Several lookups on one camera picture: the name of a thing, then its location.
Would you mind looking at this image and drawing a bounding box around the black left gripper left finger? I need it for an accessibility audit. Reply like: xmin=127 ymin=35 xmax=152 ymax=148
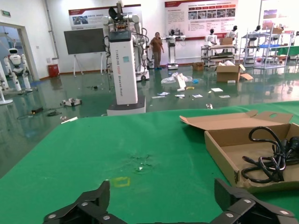
xmin=43 ymin=181 xmax=131 ymax=224

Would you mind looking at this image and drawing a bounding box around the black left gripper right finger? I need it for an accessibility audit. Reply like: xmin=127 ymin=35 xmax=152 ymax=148
xmin=210 ymin=178 xmax=295 ymax=224

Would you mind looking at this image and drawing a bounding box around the black power cable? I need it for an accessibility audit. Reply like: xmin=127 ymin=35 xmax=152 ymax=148
xmin=240 ymin=126 xmax=299 ymax=184

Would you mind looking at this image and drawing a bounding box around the torn-edged open cardboard box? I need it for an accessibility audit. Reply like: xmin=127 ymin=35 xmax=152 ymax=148
xmin=179 ymin=110 xmax=299 ymax=195

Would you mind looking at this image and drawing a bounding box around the closed cardboard box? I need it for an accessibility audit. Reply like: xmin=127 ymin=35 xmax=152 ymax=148
xmin=219 ymin=37 xmax=234 ymax=46

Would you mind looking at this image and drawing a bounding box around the yellow tape square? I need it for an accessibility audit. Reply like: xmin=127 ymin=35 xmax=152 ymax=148
xmin=112 ymin=176 xmax=131 ymax=189

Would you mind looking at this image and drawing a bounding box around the green tablecloth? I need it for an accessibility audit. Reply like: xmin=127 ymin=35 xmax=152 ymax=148
xmin=0 ymin=100 xmax=299 ymax=224

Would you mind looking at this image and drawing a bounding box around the white strip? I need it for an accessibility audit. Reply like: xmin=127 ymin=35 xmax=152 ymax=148
xmin=60 ymin=116 xmax=79 ymax=125

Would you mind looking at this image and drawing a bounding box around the white device debris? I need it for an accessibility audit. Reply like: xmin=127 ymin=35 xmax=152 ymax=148
xmin=60 ymin=98 xmax=83 ymax=108

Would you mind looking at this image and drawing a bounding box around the large open cardboard carton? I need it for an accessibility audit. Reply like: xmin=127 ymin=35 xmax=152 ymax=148
xmin=216 ymin=60 xmax=254 ymax=83

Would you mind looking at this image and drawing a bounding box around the white upright carton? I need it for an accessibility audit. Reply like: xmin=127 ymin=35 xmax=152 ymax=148
xmin=176 ymin=75 xmax=187 ymax=92

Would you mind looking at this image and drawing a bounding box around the white tower robot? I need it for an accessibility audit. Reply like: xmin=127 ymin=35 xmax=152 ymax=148
xmin=102 ymin=0 xmax=147 ymax=117

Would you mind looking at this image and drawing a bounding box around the metal shelf rack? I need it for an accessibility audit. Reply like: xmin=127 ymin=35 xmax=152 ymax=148
xmin=240 ymin=23 xmax=295 ymax=70

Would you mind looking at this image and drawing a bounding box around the clear plastic bag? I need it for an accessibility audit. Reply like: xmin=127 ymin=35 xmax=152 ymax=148
xmin=160 ymin=71 xmax=193 ymax=85

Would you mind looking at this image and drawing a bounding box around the metal workbench rack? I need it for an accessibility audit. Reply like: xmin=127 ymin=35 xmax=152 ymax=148
xmin=200 ymin=44 xmax=236 ymax=68

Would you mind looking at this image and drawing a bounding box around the white humanoid robot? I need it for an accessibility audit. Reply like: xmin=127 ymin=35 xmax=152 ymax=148
xmin=3 ymin=48 xmax=32 ymax=93

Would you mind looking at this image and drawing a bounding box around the black display screen on stand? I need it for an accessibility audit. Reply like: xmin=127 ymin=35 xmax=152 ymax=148
xmin=64 ymin=28 xmax=107 ymax=75

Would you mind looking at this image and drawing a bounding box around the person in brown shirt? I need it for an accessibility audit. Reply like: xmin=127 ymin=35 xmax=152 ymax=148
xmin=149 ymin=31 xmax=165 ymax=70

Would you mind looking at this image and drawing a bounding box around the white pedestal robot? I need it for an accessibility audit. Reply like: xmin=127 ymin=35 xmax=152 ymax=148
xmin=162 ymin=29 xmax=187 ymax=70

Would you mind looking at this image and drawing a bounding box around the grey door frame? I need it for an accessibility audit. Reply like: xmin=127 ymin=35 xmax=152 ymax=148
xmin=0 ymin=22 xmax=39 ymax=81

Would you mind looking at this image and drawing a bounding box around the grey wall pipe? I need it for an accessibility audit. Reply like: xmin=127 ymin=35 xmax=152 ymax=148
xmin=43 ymin=0 xmax=59 ymax=61

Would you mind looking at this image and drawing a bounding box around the robot photo wall poster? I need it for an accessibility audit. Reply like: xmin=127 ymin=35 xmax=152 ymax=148
xmin=68 ymin=3 xmax=142 ymax=32

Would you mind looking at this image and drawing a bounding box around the red-header info wall poster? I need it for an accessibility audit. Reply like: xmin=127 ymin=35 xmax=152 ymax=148
xmin=164 ymin=0 xmax=239 ymax=39

